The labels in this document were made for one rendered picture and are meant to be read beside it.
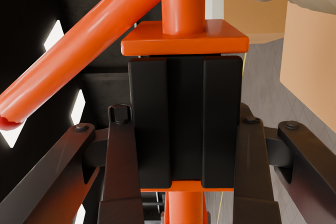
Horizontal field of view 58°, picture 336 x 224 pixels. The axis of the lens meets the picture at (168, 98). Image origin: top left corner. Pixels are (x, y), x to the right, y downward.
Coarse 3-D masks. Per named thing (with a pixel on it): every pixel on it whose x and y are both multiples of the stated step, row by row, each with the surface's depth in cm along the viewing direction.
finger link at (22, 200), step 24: (72, 144) 13; (48, 168) 11; (72, 168) 12; (96, 168) 15; (24, 192) 10; (48, 192) 10; (72, 192) 12; (0, 216) 9; (24, 216) 9; (48, 216) 10; (72, 216) 12
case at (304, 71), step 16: (288, 16) 36; (304, 16) 31; (320, 16) 28; (288, 32) 36; (304, 32) 31; (320, 32) 28; (288, 48) 36; (304, 48) 32; (320, 48) 28; (288, 64) 36; (304, 64) 32; (320, 64) 28; (288, 80) 36; (304, 80) 32; (320, 80) 28; (304, 96) 32; (320, 96) 28; (320, 112) 28
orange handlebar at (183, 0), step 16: (176, 0) 14; (192, 0) 14; (176, 16) 14; (192, 16) 14; (176, 32) 15; (192, 32) 15; (176, 192) 18; (192, 192) 18; (176, 208) 18; (192, 208) 18
